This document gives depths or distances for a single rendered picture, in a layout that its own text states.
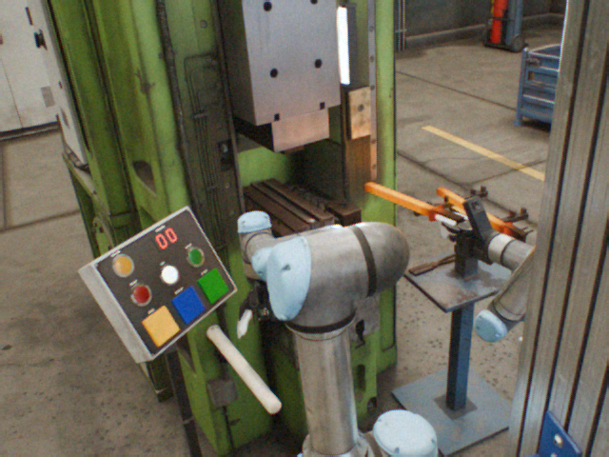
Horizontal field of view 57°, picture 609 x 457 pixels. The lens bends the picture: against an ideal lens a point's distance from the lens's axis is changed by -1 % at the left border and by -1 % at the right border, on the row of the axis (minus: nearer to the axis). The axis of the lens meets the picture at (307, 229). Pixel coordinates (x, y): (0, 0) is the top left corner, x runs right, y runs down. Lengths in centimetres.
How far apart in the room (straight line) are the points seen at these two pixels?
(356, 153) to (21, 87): 528
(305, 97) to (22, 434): 196
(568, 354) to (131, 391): 236
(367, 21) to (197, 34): 60
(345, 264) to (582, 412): 36
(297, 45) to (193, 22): 30
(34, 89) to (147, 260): 554
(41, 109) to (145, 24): 540
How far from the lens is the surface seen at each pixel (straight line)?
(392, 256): 87
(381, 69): 210
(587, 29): 67
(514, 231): 191
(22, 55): 690
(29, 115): 702
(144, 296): 150
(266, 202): 208
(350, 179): 212
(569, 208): 72
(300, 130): 177
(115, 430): 275
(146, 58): 168
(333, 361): 92
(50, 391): 307
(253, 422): 245
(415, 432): 113
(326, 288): 84
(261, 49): 165
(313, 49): 174
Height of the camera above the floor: 189
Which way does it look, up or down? 29 degrees down
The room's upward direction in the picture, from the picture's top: 5 degrees counter-clockwise
